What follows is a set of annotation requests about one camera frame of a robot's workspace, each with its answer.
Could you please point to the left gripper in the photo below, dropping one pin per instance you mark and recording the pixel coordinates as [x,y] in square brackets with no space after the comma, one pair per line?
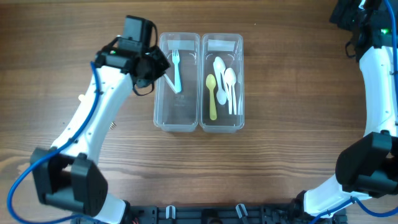
[158,63]

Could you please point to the white spoon top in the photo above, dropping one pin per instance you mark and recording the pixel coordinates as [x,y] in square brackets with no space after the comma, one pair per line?
[219,68]

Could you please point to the clear plastic container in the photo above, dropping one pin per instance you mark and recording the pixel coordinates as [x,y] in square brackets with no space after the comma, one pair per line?
[231,50]
[178,112]

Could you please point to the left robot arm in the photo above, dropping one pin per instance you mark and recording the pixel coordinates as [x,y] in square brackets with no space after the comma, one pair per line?
[66,176]

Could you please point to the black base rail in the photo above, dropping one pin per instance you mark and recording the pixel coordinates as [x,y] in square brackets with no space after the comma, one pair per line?
[264,214]

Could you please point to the right clear plastic container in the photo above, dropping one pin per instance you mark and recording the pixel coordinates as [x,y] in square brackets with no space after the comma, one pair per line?
[231,50]

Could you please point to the cream yellow spoon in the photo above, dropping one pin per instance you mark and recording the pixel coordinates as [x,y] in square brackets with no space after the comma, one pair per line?
[210,84]

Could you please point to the left clear plastic container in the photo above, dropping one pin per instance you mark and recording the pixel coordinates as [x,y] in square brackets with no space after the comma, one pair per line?
[178,112]

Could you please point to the white fork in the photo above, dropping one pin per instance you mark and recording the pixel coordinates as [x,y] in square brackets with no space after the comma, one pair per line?
[177,85]
[112,126]

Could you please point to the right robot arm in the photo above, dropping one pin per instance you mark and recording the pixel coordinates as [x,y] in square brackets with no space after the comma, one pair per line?
[368,168]

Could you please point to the white spoon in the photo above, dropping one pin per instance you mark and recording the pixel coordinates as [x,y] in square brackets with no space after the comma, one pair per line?
[228,93]
[230,78]
[239,82]
[219,68]

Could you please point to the cream wooden fork lower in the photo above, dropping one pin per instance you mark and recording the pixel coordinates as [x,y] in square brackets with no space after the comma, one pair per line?
[81,98]

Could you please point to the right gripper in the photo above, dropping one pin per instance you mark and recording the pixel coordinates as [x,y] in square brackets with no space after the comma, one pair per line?
[342,13]

